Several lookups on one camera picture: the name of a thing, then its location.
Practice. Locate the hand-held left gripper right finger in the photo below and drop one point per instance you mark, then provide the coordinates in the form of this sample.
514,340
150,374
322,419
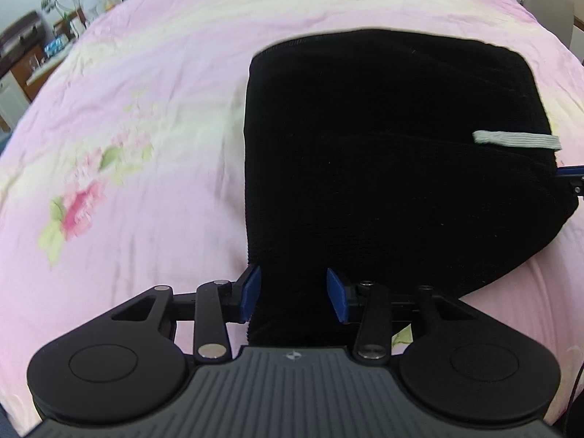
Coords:
335,297

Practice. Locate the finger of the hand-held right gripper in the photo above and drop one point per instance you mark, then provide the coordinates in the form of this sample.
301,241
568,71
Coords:
569,172

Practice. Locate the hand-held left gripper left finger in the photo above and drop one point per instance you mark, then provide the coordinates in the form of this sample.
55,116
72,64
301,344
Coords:
250,293

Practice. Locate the black pants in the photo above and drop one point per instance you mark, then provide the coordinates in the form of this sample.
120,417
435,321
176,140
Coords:
388,169

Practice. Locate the beige chair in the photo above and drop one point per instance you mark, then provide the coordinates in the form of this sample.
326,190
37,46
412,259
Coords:
550,4

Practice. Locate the pink floral bed blanket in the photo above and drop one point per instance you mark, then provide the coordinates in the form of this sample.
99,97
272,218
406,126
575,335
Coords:
137,146

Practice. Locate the blue box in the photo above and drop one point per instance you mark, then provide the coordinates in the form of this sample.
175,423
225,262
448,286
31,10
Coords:
54,45

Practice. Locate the brown wooden desk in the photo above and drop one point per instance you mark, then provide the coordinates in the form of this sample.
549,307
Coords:
20,59

